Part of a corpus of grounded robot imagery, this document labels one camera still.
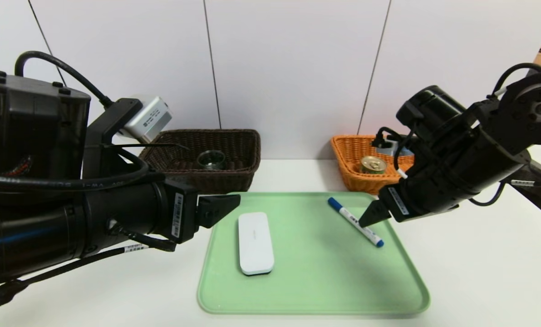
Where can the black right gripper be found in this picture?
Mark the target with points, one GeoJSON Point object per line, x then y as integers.
{"type": "Point", "coordinates": [396, 202]}

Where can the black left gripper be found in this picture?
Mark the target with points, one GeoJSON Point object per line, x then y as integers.
{"type": "Point", "coordinates": [183, 215]}

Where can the blue and white marker pen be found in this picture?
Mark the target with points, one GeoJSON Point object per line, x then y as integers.
{"type": "Point", "coordinates": [343, 213]}

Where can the tin can with gold lid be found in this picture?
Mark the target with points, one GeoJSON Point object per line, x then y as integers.
{"type": "Point", "coordinates": [373, 165]}

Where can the small glass cup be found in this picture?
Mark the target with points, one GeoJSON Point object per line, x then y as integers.
{"type": "Point", "coordinates": [211, 160]}

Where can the white rectangular eraser case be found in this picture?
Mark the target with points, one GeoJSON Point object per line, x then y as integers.
{"type": "Point", "coordinates": [255, 240]}

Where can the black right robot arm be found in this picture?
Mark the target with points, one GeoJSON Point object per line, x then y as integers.
{"type": "Point", "coordinates": [470, 150]}

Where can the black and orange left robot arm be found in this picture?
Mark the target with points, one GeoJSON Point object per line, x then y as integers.
{"type": "Point", "coordinates": [25, 136]}

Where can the orange wicker basket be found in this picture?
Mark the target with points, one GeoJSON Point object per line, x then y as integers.
{"type": "Point", "coordinates": [350, 175]}

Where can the dark brown wicker basket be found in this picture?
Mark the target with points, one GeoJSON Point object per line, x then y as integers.
{"type": "Point", "coordinates": [238, 163]}

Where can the light green plastic tray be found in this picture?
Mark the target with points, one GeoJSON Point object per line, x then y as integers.
{"type": "Point", "coordinates": [316, 281]}

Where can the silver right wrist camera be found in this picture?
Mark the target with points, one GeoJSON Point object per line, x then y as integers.
{"type": "Point", "coordinates": [395, 147]}

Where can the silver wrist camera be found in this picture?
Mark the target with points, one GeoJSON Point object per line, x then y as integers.
{"type": "Point", "coordinates": [395, 147]}
{"type": "Point", "coordinates": [148, 118]}

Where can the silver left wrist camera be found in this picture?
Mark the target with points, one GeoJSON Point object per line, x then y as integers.
{"type": "Point", "coordinates": [148, 118]}

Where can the black left camera bracket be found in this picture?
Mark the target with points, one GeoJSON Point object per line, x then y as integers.
{"type": "Point", "coordinates": [105, 136]}

